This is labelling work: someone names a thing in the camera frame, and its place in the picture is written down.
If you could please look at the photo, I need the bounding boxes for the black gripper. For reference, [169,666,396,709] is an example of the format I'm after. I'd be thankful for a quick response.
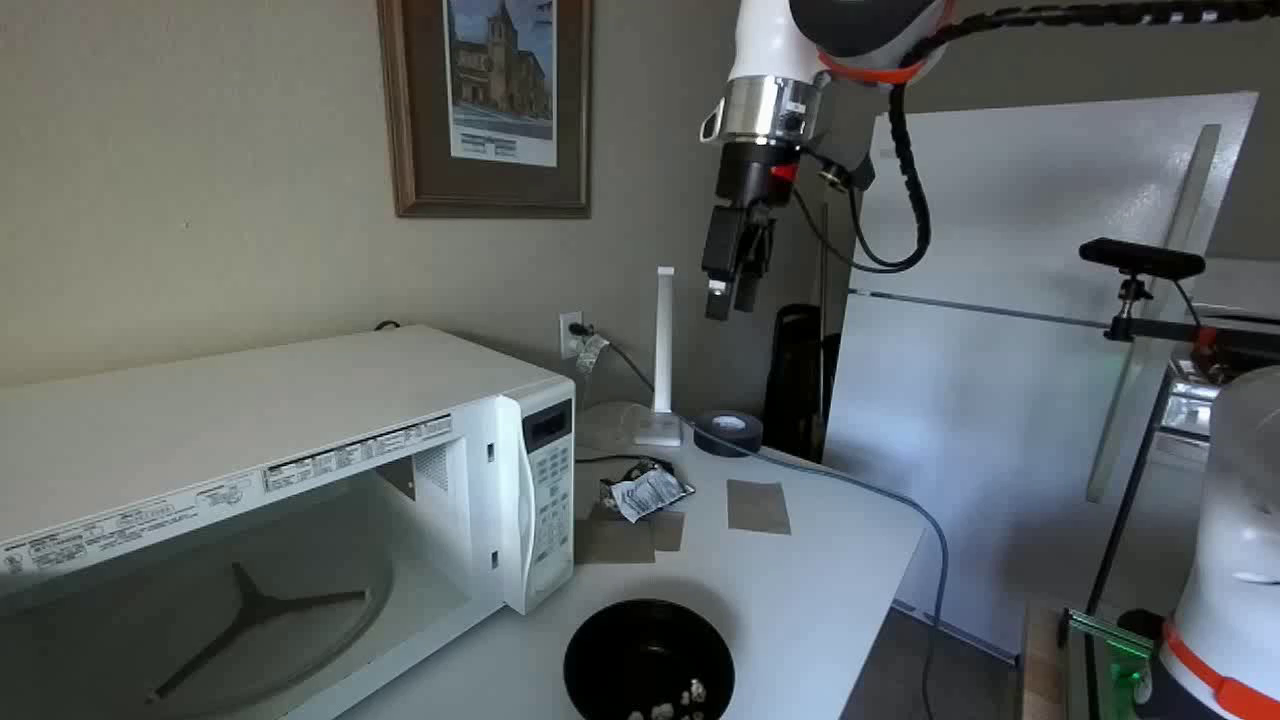
[706,144,800,319]

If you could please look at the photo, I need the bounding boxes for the black bowl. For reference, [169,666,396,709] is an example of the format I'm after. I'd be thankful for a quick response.
[566,598,735,720]

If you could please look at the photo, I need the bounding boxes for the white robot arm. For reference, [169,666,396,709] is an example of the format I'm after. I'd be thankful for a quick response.
[701,0,1280,319]

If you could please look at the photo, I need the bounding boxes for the white microwave oven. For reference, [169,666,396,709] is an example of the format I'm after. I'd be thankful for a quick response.
[0,326,576,720]

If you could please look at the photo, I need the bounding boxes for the black speaker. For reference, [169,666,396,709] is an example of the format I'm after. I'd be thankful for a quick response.
[766,304,823,457]

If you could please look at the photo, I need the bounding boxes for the black tape roll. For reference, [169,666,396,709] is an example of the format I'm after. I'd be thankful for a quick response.
[693,412,766,457]

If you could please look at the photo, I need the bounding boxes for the white desk lamp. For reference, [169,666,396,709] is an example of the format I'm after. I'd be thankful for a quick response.
[636,263,685,447]

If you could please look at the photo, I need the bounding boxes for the silver foil packet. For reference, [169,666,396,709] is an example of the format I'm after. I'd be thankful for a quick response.
[610,466,693,524]

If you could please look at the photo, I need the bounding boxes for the white board panel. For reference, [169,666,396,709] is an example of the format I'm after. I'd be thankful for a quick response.
[823,93,1257,654]

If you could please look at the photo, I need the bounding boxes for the framed church picture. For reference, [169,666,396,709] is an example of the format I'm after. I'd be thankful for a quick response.
[375,0,591,218]

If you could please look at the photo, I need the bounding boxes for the brown paper sheet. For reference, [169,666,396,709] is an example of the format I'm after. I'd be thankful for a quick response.
[576,503,685,562]

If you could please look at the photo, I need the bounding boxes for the popcorn pieces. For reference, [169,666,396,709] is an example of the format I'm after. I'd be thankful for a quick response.
[625,680,710,720]

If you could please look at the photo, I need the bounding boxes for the white wall outlet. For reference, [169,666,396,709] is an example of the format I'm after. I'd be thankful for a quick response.
[557,312,589,358]

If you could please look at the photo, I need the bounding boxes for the grey cable on table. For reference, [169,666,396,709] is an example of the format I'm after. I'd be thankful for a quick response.
[693,419,955,720]

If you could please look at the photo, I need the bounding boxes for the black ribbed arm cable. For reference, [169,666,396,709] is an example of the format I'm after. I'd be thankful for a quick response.
[796,0,1280,276]

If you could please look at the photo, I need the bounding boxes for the black camera on stand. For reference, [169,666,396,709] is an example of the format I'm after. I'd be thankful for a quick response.
[1082,236,1205,344]

